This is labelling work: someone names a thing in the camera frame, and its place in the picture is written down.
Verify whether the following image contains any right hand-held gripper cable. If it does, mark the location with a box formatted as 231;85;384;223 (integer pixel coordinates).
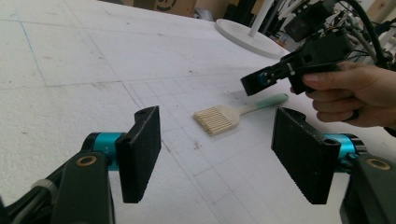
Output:
339;0;392;71

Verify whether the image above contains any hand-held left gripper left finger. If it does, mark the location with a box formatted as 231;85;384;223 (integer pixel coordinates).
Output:
92;105;163;204

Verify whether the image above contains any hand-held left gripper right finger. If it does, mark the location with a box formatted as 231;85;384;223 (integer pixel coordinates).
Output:
270;106;360;205

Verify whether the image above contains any white hook stand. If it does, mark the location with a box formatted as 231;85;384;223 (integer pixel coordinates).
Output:
214;0;290;61

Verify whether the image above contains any white foam mat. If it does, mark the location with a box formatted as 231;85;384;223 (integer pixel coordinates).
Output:
0;0;396;224

